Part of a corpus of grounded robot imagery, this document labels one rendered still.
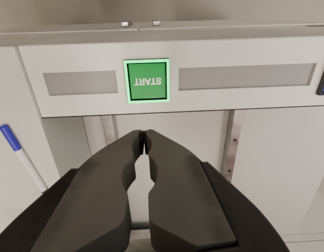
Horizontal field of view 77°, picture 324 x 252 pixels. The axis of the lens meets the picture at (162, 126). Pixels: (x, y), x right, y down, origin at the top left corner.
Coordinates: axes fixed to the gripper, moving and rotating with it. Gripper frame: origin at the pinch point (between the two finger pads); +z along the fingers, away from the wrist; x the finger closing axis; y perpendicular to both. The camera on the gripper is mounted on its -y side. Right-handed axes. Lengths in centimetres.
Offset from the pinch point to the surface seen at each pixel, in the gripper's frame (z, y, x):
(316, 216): 35, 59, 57
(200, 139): 28.6, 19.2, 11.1
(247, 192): 29, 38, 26
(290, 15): 111, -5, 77
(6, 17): 111, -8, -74
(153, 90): 14.2, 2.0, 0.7
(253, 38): 14.7, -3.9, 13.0
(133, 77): 14.2, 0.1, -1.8
